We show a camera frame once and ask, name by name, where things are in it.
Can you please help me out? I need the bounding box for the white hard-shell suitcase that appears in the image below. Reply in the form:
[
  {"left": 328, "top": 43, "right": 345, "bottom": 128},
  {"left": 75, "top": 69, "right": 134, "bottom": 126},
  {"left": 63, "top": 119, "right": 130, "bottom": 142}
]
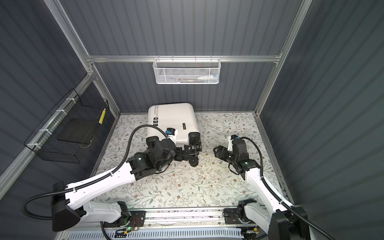
[{"left": 148, "top": 103, "right": 203, "bottom": 167}]

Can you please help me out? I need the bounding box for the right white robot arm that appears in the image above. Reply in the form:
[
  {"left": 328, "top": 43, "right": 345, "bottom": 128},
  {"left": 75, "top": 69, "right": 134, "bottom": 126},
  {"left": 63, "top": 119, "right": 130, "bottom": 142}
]
[{"left": 214, "top": 146, "right": 311, "bottom": 240}]

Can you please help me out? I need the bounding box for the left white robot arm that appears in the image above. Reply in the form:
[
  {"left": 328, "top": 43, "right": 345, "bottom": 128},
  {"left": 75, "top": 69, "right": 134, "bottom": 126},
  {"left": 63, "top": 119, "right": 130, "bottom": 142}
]
[{"left": 52, "top": 137, "right": 202, "bottom": 232}]

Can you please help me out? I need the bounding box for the yellow tag on basket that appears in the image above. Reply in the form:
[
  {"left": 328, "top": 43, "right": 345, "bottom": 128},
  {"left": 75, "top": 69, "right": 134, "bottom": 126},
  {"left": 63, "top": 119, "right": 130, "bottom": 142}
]
[{"left": 99, "top": 108, "right": 107, "bottom": 125}]

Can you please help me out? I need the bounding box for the toothpaste tube in basket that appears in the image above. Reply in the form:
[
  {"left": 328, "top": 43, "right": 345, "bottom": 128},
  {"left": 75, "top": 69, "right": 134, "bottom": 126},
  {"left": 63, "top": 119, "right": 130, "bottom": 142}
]
[{"left": 198, "top": 74, "right": 219, "bottom": 81}]

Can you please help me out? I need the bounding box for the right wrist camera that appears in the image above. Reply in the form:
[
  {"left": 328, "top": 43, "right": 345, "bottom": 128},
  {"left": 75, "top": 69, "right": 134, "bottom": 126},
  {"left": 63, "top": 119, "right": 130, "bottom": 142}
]
[{"left": 228, "top": 135, "right": 249, "bottom": 161}]

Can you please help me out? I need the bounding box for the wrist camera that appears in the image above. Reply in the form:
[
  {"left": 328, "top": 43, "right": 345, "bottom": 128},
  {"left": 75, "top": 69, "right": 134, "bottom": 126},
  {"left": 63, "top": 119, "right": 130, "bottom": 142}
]
[
  {"left": 166, "top": 128, "right": 178, "bottom": 145},
  {"left": 228, "top": 135, "right": 249, "bottom": 161}
]

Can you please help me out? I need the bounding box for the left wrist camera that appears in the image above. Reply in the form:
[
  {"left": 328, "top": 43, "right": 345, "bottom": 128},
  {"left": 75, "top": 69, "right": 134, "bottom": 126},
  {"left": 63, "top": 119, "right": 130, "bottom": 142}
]
[{"left": 166, "top": 128, "right": 178, "bottom": 145}]

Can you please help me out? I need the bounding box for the right black corrugated cable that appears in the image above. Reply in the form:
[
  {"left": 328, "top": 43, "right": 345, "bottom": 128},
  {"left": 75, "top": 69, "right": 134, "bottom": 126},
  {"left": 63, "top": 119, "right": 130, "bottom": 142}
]
[{"left": 239, "top": 136, "right": 337, "bottom": 240}]

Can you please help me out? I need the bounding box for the black corrugated cable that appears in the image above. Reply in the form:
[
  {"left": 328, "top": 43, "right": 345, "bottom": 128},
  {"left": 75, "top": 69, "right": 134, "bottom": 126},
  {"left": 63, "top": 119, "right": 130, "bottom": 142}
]
[
  {"left": 239, "top": 136, "right": 337, "bottom": 240},
  {"left": 23, "top": 124, "right": 169, "bottom": 221}
]

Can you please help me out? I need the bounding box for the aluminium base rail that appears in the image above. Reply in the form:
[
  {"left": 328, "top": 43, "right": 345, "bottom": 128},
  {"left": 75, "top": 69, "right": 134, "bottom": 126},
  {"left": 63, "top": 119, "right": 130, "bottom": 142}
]
[{"left": 59, "top": 204, "right": 307, "bottom": 229}]

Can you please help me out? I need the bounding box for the white vented cable duct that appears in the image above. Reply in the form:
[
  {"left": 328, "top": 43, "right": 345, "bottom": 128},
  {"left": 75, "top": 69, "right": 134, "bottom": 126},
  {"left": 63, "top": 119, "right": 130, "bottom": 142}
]
[{"left": 67, "top": 227, "right": 244, "bottom": 240}]

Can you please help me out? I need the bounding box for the white wire mesh basket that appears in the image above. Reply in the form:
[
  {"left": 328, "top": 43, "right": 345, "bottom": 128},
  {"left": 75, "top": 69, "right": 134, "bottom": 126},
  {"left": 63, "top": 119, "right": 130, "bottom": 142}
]
[{"left": 153, "top": 59, "right": 222, "bottom": 85}]

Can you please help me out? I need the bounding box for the black wire mesh basket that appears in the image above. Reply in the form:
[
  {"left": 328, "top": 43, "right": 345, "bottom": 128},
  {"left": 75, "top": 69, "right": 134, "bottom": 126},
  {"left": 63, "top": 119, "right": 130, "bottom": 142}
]
[{"left": 24, "top": 89, "right": 109, "bottom": 164}]

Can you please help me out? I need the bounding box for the left black corrugated cable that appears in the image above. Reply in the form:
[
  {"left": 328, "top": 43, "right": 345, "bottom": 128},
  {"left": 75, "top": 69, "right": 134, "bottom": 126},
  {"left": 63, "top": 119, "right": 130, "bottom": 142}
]
[{"left": 23, "top": 124, "right": 169, "bottom": 221}]

